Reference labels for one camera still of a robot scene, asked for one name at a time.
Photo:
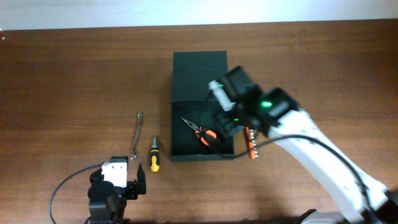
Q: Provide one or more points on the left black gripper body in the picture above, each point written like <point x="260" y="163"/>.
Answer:
<point x="130" y="191"/>

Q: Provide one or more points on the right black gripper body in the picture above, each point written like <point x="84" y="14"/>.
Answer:
<point x="232" y="119"/>

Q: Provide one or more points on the orange screwdriver bit holder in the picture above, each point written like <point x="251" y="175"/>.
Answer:
<point x="250" y="141"/>

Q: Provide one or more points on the orange black long-nose pliers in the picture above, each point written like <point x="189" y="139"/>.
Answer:
<point x="207" y="137"/>

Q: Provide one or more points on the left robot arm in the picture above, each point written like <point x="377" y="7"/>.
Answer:
<point x="110" y="210"/>

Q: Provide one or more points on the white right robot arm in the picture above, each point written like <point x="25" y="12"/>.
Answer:
<point x="359" y="197"/>

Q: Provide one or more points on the yellow black screwdriver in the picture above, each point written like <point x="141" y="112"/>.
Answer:
<point x="154" y="156"/>

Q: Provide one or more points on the black open box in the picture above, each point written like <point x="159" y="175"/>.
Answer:
<point x="192" y="71"/>

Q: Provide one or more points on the silver double ring wrench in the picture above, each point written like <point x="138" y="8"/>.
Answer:
<point x="136" y="136"/>

